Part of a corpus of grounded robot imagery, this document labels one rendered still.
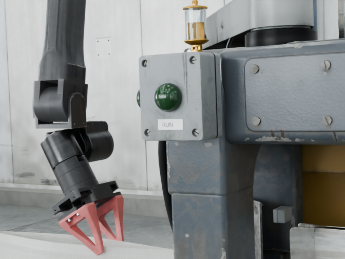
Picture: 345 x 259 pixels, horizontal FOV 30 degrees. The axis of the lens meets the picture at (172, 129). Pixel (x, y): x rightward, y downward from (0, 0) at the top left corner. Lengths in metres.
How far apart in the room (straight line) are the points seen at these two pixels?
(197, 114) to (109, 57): 6.58
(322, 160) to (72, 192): 0.37
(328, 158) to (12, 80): 7.40
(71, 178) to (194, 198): 0.35
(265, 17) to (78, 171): 0.40
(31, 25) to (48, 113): 6.96
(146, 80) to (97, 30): 6.66
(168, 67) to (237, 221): 0.19
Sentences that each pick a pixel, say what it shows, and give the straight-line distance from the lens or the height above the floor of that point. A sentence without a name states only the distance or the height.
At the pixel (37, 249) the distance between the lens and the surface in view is 1.09.
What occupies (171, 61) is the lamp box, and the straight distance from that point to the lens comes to 0.66.
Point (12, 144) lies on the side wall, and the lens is 8.24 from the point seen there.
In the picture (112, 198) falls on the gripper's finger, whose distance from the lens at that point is 1.04.
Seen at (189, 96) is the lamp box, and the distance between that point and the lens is 0.65.
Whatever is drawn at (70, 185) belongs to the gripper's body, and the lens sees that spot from 1.02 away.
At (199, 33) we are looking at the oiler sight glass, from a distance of 0.74.
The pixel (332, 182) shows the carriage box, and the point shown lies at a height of 1.15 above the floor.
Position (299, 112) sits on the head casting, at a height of 1.26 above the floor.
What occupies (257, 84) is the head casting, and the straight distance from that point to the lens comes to 0.67.
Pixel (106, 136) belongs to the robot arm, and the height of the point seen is 1.22.
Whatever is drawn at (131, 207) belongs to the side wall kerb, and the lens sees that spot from 7.13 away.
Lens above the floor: 1.29
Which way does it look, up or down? 3 degrees down
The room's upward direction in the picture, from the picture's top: 2 degrees counter-clockwise
